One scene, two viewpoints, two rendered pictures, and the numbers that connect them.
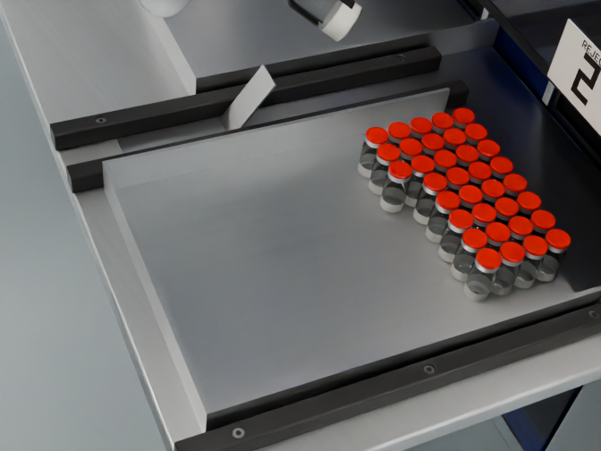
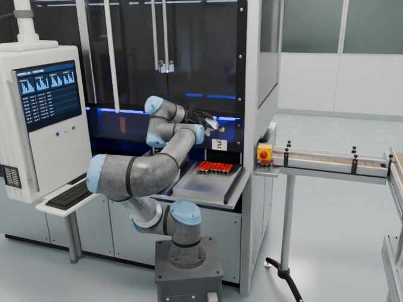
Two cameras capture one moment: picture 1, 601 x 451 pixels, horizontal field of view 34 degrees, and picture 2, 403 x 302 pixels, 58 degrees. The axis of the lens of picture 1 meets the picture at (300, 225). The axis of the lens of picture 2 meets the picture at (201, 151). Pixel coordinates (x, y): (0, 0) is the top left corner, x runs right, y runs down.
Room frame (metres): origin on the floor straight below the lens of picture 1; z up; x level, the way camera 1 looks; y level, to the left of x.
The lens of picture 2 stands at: (-0.72, 1.10, 1.71)
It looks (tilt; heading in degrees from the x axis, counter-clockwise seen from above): 21 degrees down; 319
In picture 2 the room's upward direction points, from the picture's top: 1 degrees counter-clockwise
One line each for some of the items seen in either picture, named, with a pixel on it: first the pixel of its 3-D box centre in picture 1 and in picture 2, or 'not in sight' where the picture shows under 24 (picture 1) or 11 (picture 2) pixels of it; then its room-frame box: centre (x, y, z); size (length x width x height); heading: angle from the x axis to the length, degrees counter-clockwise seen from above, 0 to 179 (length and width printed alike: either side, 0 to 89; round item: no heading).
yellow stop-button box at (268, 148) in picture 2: not in sight; (264, 151); (0.45, -0.36, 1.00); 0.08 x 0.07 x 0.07; 121
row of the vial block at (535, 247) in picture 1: (480, 196); (216, 168); (0.61, -0.15, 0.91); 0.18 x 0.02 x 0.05; 30
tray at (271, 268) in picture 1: (344, 237); (208, 180); (0.55, -0.04, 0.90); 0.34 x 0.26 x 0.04; 120
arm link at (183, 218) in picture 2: not in sight; (184, 220); (0.25, 0.36, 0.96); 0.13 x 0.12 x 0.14; 37
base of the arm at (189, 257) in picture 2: not in sight; (186, 246); (0.24, 0.36, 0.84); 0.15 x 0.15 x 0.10
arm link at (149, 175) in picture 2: not in sight; (174, 153); (0.19, 0.44, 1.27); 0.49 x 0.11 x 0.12; 127
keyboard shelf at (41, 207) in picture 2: not in sight; (75, 191); (1.11, 0.46, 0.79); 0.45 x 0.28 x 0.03; 114
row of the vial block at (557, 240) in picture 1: (502, 191); (217, 167); (0.63, -0.17, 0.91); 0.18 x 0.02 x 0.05; 30
